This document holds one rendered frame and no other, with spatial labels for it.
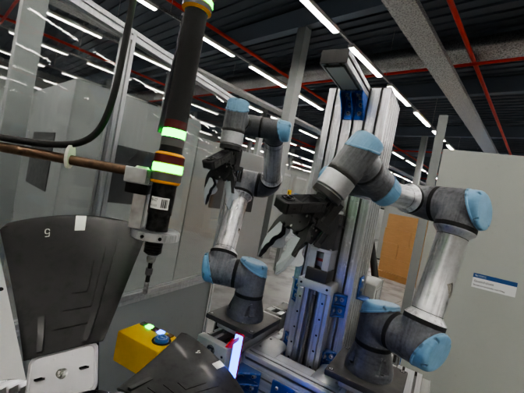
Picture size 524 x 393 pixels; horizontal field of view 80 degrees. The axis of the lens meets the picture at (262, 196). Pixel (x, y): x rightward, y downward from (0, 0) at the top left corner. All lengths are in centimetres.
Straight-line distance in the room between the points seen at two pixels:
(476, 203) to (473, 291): 119
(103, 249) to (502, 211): 199
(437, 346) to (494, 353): 126
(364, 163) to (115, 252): 52
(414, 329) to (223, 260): 70
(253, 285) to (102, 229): 75
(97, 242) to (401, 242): 810
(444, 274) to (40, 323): 95
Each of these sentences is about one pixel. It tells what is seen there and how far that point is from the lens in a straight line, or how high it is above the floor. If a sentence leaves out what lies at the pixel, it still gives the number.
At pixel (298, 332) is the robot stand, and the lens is 134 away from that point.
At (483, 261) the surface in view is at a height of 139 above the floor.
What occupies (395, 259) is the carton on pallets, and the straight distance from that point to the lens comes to 856.
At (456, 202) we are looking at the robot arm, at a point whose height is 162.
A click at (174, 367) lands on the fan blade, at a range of 72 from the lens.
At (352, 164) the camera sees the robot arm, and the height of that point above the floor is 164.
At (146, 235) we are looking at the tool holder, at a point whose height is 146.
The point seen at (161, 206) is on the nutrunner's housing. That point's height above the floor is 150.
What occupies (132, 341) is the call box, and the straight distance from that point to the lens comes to 105.
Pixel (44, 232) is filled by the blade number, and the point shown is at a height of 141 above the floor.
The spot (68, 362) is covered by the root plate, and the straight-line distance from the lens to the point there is 57.
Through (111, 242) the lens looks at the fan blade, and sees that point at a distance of 63.
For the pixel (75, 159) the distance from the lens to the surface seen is 52.
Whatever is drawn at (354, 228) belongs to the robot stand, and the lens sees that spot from 129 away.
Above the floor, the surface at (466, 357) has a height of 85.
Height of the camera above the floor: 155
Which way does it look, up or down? 1 degrees down
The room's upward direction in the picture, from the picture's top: 11 degrees clockwise
